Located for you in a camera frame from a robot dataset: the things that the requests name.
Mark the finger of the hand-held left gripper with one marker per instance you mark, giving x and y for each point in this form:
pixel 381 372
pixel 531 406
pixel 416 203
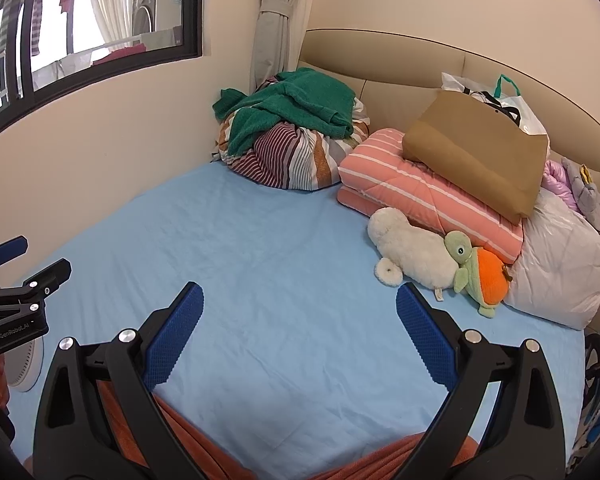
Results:
pixel 45 280
pixel 10 251

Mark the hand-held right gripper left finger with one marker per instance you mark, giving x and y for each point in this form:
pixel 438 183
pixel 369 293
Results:
pixel 175 335

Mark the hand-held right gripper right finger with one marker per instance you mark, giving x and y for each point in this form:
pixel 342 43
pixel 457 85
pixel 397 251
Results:
pixel 425 335

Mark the white ribbed waste bin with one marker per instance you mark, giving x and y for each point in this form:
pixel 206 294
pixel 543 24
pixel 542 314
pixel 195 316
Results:
pixel 26 365

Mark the white plush seal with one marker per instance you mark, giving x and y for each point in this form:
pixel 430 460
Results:
pixel 415 252

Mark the green turtle plush orange shell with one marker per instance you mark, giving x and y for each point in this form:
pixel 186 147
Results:
pixel 487 272

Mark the orange fleece blanket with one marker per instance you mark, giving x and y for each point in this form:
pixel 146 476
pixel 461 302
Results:
pixel 220 460

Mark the pink striped folded quilt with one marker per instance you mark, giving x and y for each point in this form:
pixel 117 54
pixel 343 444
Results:
pixel 430 200

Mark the white plastic wrapped pillow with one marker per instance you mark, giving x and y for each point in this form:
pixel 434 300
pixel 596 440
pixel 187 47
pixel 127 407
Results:
pixel 560 265

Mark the brown cushion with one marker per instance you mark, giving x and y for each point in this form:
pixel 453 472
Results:
pixel 475 155

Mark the purple puffy garment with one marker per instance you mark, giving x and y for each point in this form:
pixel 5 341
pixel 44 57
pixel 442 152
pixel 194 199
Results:
pixel 560 185

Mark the striped duvet bundle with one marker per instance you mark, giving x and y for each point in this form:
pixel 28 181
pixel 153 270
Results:
pixel 290 160

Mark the grey garment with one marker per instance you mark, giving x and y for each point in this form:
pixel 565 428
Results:
pixel 592 200

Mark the green towel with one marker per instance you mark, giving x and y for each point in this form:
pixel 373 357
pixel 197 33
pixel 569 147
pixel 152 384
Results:
pixel 290 105

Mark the black framed window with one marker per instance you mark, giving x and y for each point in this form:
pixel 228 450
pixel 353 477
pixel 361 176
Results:
pixel 105 10

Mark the beige padded headboard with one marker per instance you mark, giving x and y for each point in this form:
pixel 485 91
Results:
pixel 405 60

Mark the grey washing machine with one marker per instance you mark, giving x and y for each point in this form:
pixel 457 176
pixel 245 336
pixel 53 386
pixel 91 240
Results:
pixel 147 10

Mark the beige curtain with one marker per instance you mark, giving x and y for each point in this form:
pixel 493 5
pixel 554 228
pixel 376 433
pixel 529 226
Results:
pixel 280 25

